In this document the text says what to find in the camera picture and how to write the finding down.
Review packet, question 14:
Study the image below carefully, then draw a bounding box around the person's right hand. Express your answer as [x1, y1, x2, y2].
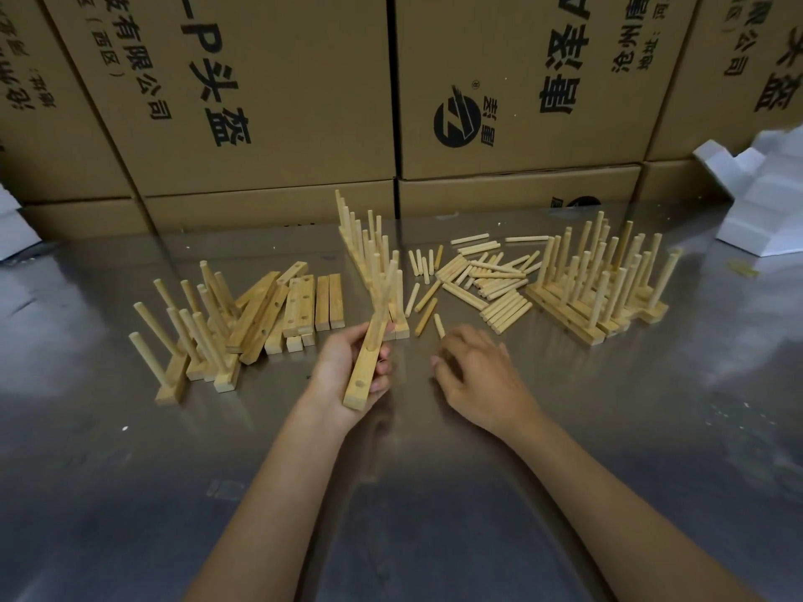
[429, 324, 544, 440]

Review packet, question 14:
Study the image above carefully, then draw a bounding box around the person's left hand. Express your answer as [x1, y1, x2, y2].
[310, 322, 395, 433]

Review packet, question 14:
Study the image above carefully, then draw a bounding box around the pile of wooden dowels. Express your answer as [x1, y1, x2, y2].
[404, 231, 550, 339]

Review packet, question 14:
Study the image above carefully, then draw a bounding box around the pile of drilled wooden bars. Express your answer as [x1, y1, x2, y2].
[225, 261, 346, 365]

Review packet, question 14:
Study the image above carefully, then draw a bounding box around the person's right forearm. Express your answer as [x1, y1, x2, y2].
[508, 410, 764, 602]

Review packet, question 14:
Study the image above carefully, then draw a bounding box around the person's left forearm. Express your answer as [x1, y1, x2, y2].
[187, 406, 352, 602]

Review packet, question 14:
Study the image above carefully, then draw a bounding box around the stack of white foam blocks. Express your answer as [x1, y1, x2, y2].
[0, 181, 42, 261]
[693, 125, 803, 258]

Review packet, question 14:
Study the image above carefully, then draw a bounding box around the shiny metal table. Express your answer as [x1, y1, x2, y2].
[0, 203, 803, 602]

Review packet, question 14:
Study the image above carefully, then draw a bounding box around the stack of brown cardboard boxes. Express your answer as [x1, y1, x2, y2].
[0, 0, 803, 239]

